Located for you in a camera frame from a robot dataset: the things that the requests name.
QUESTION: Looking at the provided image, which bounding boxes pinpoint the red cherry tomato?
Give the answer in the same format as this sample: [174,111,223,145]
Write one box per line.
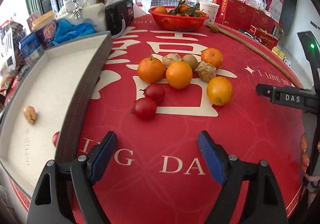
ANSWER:
[52,131,60,147]

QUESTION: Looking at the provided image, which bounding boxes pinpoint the orange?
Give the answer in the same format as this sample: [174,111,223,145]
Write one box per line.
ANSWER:
[166,61,193,89]
[206,77,233,106]

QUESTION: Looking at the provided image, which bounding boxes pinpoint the right hand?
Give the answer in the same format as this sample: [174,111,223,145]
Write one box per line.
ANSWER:
[299,133,319,193]

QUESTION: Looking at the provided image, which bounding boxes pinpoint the red gift bag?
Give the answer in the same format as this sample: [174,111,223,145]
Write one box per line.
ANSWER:
[249,25,279,50]

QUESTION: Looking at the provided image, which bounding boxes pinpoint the red gift box stack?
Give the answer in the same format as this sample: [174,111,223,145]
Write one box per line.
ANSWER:
[213,0,274,33]

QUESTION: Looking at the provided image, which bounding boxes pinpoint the grey white tray box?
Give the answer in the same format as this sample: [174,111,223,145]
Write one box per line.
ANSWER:
[1,32,112,195]

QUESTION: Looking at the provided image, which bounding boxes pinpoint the long wooden back scratcher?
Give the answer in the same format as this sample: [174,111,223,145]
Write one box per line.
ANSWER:
[206,25,303,88]

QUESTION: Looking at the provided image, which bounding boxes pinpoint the brown kiwi near cup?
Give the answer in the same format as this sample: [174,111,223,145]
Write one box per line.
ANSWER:
[210,25,220,33]

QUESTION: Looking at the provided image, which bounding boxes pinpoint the walnut in tray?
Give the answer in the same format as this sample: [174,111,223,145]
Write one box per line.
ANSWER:
[23,105,37,124]

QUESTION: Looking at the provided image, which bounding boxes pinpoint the tan walnut right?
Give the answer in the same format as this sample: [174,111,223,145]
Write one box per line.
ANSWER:
[197,61,216,82]

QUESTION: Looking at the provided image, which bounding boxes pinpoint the tan walnut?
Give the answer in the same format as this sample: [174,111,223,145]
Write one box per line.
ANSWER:
[197,61,216,82]
[162,53,182,70]

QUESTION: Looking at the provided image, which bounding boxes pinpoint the far right mandarin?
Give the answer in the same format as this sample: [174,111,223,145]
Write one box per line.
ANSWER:
[201,48,224,70]

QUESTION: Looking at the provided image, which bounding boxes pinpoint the white floral paper cup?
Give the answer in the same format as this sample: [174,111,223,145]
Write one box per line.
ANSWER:
[200,1,220,25]

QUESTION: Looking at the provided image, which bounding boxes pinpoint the brown kiwi in pile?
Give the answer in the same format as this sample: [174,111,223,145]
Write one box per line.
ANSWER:
[182,54,199,71]

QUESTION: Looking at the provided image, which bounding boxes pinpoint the red tablecloth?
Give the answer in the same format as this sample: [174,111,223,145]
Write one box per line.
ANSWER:
[75,15,304,223]

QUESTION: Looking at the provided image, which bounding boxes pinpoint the tan walnut left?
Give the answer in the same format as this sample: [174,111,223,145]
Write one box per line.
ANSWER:
[162,53,182,70]

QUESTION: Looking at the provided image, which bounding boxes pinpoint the red plastic fruit basket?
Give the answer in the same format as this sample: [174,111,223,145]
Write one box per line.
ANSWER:
[149,6,209,32]

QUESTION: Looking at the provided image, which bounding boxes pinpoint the left mandarin with stem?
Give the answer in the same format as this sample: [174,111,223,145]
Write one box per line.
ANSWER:
[137,56,165,84]

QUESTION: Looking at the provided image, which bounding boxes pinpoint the purple instant noodle cup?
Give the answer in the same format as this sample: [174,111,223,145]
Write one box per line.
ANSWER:
[31,11,57,48]

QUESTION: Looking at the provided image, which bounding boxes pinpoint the blue cloth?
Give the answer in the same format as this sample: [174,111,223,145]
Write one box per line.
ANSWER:
[49,19,96,46]

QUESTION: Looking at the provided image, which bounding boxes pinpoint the black radio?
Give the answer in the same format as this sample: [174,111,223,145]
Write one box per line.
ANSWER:
[105,0,134,38]

